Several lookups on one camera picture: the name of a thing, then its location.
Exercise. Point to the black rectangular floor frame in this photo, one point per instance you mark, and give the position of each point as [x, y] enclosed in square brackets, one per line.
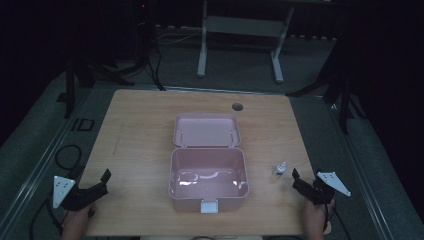
[83, 125]

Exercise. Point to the white metal desk frame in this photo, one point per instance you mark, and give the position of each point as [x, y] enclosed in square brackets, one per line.
[241, 30]

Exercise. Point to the small white bottle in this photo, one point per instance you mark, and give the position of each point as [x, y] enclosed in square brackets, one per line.
[280, 169]

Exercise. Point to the person's right hand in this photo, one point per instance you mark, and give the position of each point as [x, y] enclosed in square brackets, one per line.
[315, 221]

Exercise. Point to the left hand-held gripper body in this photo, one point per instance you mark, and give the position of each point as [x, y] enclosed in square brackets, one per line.
[75, 196]

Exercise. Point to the person's left hand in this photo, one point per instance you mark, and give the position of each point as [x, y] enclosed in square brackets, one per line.
[78, 223]

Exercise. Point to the black tripod stand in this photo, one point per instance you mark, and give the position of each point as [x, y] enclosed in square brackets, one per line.
[86, 70]
[336, 86]

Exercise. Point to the pink plastic box with lid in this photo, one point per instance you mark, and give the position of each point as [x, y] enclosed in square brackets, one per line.
[208, 166]

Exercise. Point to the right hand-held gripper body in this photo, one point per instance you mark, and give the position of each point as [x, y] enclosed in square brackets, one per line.
[321, 190]

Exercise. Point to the dark equipment tower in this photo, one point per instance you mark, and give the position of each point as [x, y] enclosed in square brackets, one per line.
[143, 30]

